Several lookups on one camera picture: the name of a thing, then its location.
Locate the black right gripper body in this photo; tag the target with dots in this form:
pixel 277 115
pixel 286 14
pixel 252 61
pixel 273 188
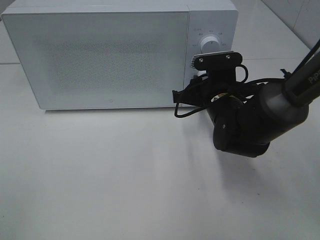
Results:
pixel 214 97

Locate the white microwave door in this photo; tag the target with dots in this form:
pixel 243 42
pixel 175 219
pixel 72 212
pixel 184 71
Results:
pixel 101 60

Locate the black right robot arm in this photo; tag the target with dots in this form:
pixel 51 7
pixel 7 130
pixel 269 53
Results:
pixel 248 115

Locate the upper white microwave knob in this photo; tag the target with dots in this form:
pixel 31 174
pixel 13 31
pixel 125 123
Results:
pixel 210 44

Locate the white microwave oven body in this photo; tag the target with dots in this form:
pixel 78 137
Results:
pixel 205 17

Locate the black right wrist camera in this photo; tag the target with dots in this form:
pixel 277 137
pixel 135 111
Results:
pixel 220 67

